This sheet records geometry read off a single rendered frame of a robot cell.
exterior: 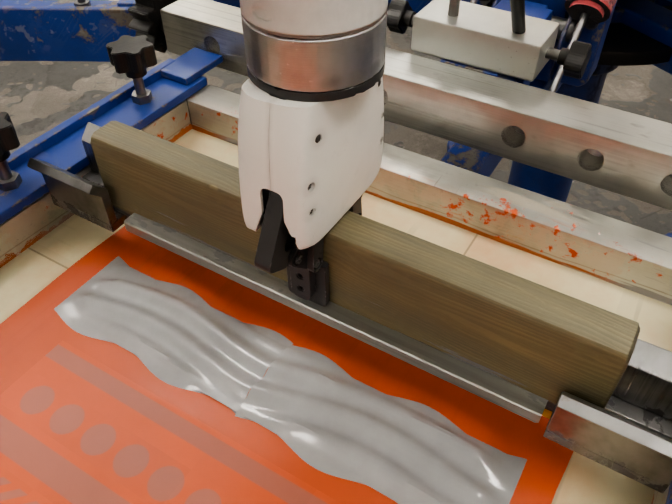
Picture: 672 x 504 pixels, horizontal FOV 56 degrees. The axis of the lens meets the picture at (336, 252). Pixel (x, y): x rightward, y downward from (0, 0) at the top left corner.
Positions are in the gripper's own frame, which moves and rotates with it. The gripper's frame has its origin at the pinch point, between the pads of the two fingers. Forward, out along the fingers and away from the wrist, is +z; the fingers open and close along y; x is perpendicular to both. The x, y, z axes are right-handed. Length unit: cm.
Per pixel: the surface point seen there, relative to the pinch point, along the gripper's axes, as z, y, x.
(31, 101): 100, -102, -204
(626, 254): 2.9, -15.0, 18.4
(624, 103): 103, -224, 0
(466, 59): -3.1, -27.2, -0.9
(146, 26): -0.7, -21.1, -36.5
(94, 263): 5.8, 5.1, -19.6
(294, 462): 6.0, 11.4, 4.8
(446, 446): 5.6, 5.6, 12.7
